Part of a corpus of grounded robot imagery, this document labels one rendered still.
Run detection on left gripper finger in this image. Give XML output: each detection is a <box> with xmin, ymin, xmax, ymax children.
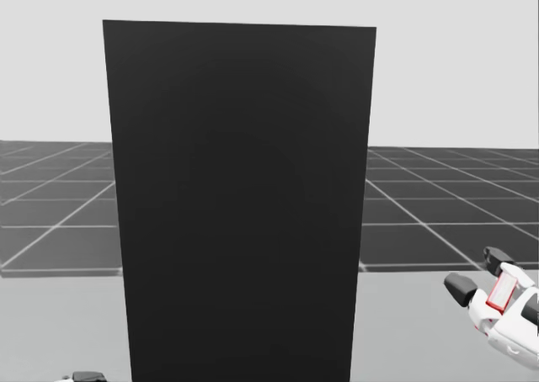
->
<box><xmin>61</xmin><ymin>370</ymin><xmax>107</xmax><ymax>382</ymax></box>

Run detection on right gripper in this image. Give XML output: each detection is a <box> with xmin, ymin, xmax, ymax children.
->
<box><xmin>443</xmin><ymin>247</ymin><xmax>539</xmax><ymax>371</ymax></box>

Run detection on red and white carton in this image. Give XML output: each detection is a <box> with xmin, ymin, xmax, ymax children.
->
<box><xmin>485</xmin><ymin>271</ymin><xmax>520</xmax><ymax>312</ymax></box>

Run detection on black screen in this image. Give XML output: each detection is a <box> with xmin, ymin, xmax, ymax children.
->
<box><xmin>102</xmin><ymin>19</ymin><xmax>377</xmax><ymax>382</ymax></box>

